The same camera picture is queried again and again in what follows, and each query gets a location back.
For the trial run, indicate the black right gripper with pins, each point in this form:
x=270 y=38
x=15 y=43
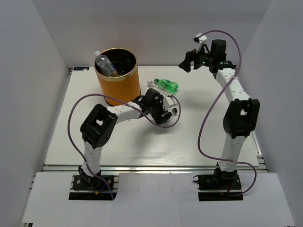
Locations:
x=192 y=56

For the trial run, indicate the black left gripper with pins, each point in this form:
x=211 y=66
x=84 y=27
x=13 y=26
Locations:
x=159 y=101

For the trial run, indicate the green plastic bottle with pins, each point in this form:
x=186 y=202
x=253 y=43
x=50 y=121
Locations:
x=167 y=85

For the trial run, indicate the clear unlabelled plastic bottle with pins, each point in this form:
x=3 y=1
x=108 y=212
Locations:
x=159 y=88

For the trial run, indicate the clear bottle blue label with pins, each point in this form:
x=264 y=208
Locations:
x=105 y=65

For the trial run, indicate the clear bottle black label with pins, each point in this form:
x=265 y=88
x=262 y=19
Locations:
x=174 y=111

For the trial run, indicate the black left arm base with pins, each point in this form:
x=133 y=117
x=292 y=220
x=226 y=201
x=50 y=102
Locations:
x=81 y=190

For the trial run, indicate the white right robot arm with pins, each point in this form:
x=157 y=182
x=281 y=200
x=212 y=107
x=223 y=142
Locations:
x=242 y=113

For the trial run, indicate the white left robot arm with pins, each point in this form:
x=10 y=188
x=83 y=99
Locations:
x=98 y=126

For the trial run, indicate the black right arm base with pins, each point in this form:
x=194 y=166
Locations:
x=210 y=190

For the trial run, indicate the orange cylindrical bin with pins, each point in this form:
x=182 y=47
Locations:
x=124 y=83

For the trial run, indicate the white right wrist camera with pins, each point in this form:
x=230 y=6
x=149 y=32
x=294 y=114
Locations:
x=200 y=39

